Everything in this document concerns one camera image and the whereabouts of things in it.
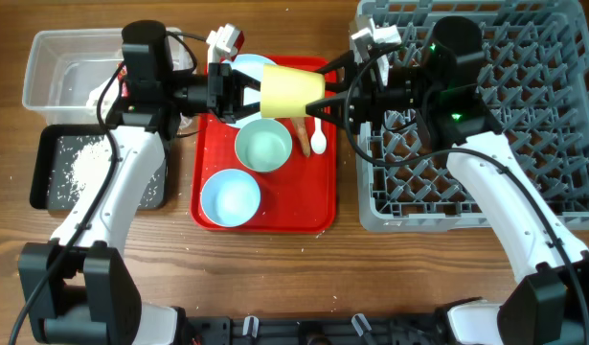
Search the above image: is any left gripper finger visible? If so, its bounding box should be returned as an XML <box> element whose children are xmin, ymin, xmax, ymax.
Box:
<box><xmin>231</xmin><ymin>70</ymin><xmax>261</xmax><ymax>94</ymax></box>
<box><xmin>233</xmin><ymin>102</ymin><xmax>261</xmax><ymax>122</ymax></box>

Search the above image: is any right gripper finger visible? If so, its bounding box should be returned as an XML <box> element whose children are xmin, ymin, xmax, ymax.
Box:
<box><xmin>316</xmin><ymin>51</ymin><xmax>356</xmax><ymax>93</ymax></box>
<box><xmin>305</xmin><ymin>91</ymin><xmax>352</xmax><ymax>129</ymax></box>

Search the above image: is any light blue plate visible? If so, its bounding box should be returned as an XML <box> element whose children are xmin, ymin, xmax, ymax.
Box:
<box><xmin>225</xmin><ymin>54</ymin><xmax>276</xmax><ymax>129</ymax></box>

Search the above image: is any white plastic spoon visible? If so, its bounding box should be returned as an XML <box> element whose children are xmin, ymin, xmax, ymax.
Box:
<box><xmin>310</xmin><ymin>118</ymin><xmax>328</xmax><ymax>154</ymax></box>

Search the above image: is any brown food stick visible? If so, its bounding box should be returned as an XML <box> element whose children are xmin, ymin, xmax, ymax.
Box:
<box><xmin>290</xmin><ymin>117</ymin><xmax>311</xmax><ymax>157</ymax></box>

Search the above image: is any mint green bowl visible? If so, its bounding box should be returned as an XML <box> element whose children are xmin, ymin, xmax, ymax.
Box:
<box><xmin>235</xmin><ymin>119</ymin><xmax>292</xmax><ymax>173</ymax></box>

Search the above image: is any yellow plastic cup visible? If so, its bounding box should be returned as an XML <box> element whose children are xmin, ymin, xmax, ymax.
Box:
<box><xmin>260</xmin><ymin>64</ymin><xmax>326</xmax><ymax>119</ymax></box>

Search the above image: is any light blue bowl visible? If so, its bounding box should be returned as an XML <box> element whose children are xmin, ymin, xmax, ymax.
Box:
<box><xmin>200</xmin><ymin>169</ymin><xmax>261</xmax><ymax>228</ymax></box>

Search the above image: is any red snack wrapper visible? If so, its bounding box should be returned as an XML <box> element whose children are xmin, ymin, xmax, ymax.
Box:
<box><xmin>118</xmin><ymin>62</ymin><xmax>128</xmax><ymax>98</ymax></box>

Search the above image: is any white napkin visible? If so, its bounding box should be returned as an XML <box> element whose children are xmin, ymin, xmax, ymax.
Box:
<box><xmin>84</xmin><ymin>71</ymin><xmax>127</xmax><ymax>114</ymax></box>

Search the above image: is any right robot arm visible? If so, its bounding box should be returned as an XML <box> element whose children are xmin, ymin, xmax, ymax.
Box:
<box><xmin>306</xmin><ymin>16</ymin><xmax>589</xmax><ymax>344</ymax></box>

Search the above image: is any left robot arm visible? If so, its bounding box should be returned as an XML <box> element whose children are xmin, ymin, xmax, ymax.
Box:
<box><xmin>10</xmin><ymin>20</ymin><xmax>260</xmax><ymax>344</ymax></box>

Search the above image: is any grey dishwasher rack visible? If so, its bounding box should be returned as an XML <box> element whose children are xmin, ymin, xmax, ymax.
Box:
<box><xmin>356</xmin><ymin>1</ymin><xmax>589</xmax><ymax>232</ymax></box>

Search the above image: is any red serving tray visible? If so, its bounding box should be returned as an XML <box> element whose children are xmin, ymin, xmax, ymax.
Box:
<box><xmin>190</xmin><ymin>114</ymin><xmax>337</xmax><ymax>234</ymax></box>

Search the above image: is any spilled white rice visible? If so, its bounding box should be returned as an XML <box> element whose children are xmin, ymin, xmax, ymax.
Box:
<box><xmin>57</xmin><ymin>136</ymin><xmax>162</xmax><ymax>210</ymax></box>

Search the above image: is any clear plastic bin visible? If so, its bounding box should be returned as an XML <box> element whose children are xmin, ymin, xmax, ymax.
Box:
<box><xmin>21</xmin><ymin>27</ymin><xmax>197</xmax><ymax>126</ymax></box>

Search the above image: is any black plastic tray bin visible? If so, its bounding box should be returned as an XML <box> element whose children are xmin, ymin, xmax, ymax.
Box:
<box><xmin>30</xmin><ymin>125</ymin><xmax>168</xmax><ymax>210</ymax></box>

